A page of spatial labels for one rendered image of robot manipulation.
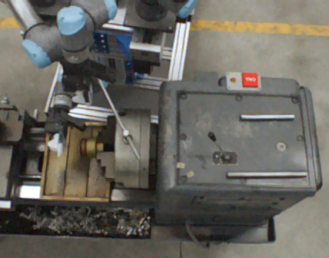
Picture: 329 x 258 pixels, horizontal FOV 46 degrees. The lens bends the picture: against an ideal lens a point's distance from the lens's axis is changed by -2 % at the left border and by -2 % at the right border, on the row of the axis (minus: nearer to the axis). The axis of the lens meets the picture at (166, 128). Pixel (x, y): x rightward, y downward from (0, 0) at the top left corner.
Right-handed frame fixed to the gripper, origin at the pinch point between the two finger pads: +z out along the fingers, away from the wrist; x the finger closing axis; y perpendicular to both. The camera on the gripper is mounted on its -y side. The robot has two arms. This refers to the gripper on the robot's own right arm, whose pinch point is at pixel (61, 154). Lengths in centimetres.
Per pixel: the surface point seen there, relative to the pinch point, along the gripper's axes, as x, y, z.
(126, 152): 15.2, -26.6, 3.1
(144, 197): -20.5, -33.5, 11.7
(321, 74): -104, -166, -105
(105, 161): 3.6, -18.2, 3.3
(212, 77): 19, -58, -27
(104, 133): 7.9, -17.5, -6.7
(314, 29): -104, -166, -148
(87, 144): 4.4, -10.7, -3.0
